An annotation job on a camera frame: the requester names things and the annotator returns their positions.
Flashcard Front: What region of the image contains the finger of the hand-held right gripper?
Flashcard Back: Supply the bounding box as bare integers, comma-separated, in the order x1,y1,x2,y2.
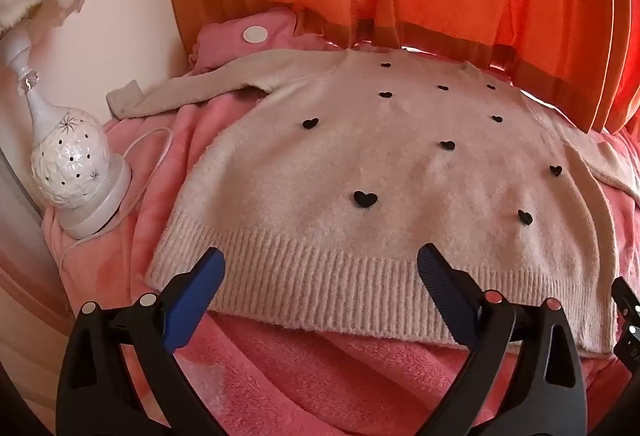
611,276,640,359

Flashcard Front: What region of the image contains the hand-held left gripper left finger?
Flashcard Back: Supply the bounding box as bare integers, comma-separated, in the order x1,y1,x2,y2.
56,246,228,436

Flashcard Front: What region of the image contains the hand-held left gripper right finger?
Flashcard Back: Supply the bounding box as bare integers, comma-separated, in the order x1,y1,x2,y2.
416,243,589,436

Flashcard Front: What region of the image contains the beige sweater with black hearts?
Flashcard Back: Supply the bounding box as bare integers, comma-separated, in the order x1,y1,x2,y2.
106,47,640,357

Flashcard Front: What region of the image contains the pink fleece blanket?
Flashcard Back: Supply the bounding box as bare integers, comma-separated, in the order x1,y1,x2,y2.
42,81,640,436

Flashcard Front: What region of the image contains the white table lamp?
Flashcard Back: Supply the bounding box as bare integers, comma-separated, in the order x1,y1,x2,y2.
0,0,133,239

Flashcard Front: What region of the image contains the pink pillow with white dot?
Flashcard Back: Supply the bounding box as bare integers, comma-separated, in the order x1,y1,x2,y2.
189,8,351,73

